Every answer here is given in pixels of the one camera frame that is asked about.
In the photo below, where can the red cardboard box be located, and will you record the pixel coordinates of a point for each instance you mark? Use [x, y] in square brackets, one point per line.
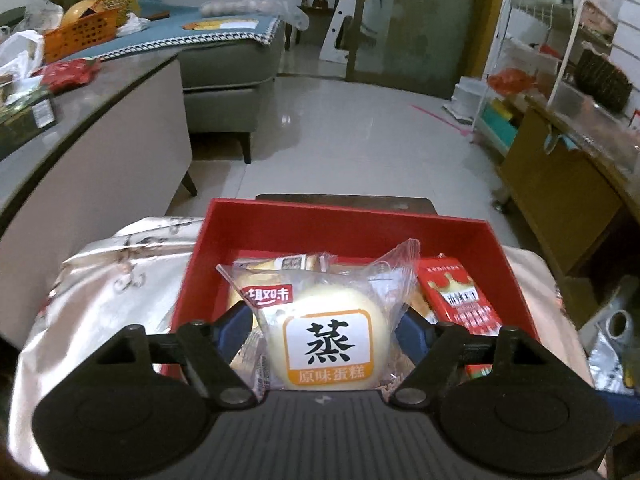
[245, 228]

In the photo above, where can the white plastic bag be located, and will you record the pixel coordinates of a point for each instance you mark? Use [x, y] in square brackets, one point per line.
[21, 55]

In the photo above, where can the orange plastic basket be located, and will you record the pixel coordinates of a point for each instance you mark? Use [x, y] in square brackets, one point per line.
[87, 32]

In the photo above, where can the dark green box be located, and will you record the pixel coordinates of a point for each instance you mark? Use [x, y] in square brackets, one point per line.
[24, 119]

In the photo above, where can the brown wooden cabinet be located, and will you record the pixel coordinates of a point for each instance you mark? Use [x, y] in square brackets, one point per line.
[570, 198]

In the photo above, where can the Horsh toast bread pack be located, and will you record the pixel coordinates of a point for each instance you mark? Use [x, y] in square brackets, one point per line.
[262, 271]

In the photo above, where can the white wire shelf rack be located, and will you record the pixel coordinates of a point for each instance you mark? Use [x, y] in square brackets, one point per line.
[538, 46]

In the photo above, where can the blue sofa cover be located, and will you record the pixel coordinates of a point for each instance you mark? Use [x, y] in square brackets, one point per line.
[184, 27]

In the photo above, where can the red green snack packet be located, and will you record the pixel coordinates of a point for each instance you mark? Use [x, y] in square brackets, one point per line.
[454, 297]

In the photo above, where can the steamed cake packet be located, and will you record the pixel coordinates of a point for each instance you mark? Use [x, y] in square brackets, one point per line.
[332, 330]

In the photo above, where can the grey sofa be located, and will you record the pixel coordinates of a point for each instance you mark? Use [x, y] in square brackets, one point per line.
[225, 82]

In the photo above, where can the floral satin tablecloth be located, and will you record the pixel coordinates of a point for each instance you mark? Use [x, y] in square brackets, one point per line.
[131, 277]

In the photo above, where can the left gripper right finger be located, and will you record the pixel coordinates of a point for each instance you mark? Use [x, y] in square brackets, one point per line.
[437, 352]

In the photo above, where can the red snack bag on cabinet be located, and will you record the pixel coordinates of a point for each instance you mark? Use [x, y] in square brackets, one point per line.
[63, 76]

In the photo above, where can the beige side cabinet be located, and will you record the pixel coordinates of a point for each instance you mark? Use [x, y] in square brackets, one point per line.
[117, 153]

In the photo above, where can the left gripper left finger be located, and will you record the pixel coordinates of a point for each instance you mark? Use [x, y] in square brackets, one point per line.
[207, 351]

